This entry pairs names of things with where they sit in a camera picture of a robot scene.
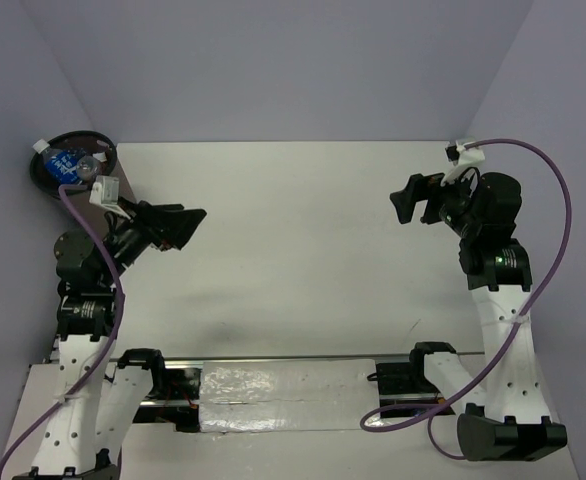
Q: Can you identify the silver foil tape sheet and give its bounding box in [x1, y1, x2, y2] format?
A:
[199, 359, 379, 433]

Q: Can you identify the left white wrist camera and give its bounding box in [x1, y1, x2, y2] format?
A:
[89, 175, 122, 215]

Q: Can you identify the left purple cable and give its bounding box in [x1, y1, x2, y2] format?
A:
[0, 184, 127, 480]

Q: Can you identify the red label bottle red cap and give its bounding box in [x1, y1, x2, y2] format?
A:
[76, 155, 101, 184]

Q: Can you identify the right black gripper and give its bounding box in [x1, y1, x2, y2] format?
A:
[390, 163, 481, 238]

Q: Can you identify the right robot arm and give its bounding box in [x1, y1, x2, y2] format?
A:
[390, 173, 568, 462]

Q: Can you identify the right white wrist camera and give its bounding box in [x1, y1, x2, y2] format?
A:
[441, 137, 485, 186]

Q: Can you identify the blue label bottle white cap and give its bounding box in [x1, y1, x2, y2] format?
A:
[92, 141, 113, 164]

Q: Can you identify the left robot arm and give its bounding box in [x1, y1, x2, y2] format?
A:
[22, 199, 207, 479]

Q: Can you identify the metal base rail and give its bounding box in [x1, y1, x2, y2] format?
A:
[134, 354, 446, 434]

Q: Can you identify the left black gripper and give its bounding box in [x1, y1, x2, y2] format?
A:
[99, 196, 206, 285]

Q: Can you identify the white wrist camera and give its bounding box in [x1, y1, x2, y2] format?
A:
[89, 175, 122, 215]
[441, 137, 485, 186]

